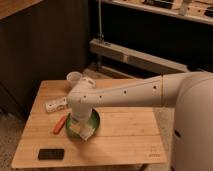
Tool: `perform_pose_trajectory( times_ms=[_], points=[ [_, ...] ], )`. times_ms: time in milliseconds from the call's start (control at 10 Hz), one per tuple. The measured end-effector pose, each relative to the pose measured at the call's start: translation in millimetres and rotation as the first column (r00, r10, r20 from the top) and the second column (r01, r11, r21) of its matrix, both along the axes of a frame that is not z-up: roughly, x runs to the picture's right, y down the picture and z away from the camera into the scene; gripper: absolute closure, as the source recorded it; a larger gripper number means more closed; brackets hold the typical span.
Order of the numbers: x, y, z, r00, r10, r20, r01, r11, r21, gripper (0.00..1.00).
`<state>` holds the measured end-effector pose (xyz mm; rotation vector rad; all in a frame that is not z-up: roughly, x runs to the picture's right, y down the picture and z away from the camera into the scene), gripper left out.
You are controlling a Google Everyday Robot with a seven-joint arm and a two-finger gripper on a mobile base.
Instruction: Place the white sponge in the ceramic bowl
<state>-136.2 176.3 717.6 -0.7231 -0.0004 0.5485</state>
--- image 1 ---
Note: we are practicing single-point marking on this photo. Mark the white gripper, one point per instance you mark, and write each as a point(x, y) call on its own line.
point(78, 122)

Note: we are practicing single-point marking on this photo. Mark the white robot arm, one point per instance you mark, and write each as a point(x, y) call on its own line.
point(190, 94)

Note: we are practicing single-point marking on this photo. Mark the green ceramic bowl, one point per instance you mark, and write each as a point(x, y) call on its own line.
point(94, 121)

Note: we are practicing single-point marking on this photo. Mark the white patterned sponge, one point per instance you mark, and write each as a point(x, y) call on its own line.
point(56, 105)

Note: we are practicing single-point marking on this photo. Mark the black rectangular sponge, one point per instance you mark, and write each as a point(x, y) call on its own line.
point(51, 154)

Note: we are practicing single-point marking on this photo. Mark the wooden table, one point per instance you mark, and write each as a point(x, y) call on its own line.
point(119, 136)

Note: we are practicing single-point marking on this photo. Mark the white plastic cup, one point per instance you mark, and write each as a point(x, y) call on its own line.
point(73, 78)

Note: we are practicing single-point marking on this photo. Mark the dark wooden cabinet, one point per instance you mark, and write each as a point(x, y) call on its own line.
point(43, 42)

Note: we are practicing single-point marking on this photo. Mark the grey metal shelf rack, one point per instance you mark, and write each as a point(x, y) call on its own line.
point(175, 31)

